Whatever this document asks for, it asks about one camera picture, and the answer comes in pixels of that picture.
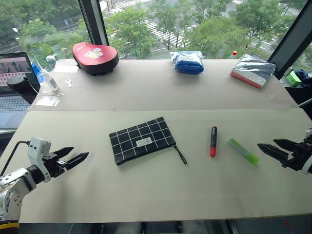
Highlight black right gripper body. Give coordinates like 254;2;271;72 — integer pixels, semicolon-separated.
281;141;312;172

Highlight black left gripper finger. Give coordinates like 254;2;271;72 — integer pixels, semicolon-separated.
53;146;75;157
63;152;90;171

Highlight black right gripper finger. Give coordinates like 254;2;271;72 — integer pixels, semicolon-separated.
257;143;290;163
273;138;298;152

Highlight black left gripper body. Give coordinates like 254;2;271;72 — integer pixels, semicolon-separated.
42;152;68;178

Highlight black checked pencil pouch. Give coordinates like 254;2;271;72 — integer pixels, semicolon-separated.
109;116;188;166

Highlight laptop computer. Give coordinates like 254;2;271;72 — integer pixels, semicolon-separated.
0;52;41;130

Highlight green highlighter pen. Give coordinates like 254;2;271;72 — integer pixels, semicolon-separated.
226;136;260;166

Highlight clear plastic sheet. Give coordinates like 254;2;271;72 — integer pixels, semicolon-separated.
35;91;65;107

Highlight red black marker pen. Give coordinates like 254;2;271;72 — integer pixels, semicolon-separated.
210;126;218;158

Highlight green box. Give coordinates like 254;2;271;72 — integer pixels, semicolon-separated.
285;72;302;87

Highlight dark blue cloth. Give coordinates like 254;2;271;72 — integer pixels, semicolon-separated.
294;69;312;88

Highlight white glue bottle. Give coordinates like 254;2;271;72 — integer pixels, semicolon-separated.
39;64;59;92

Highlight grey red cloth in bag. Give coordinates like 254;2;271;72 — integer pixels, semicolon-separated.
230;54;277;89

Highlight black round device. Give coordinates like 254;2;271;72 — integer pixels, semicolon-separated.
6;76;31;93

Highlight grey green capped bottle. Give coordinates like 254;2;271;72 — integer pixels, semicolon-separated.
45;55;58;72

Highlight blue cloth in plastic bag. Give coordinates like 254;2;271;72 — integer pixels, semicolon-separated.
170;50;205;76

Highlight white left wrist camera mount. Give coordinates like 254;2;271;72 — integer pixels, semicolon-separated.
27;136;52;183

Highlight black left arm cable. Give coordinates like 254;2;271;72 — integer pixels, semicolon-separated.
0;140;31;176

